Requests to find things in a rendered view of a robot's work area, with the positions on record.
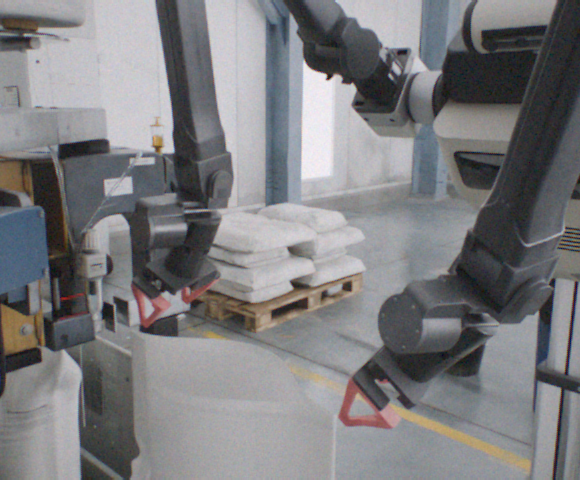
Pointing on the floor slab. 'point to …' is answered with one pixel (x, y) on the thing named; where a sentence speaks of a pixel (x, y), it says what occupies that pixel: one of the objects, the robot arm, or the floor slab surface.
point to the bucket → (469, 366)
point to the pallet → (224, 308)
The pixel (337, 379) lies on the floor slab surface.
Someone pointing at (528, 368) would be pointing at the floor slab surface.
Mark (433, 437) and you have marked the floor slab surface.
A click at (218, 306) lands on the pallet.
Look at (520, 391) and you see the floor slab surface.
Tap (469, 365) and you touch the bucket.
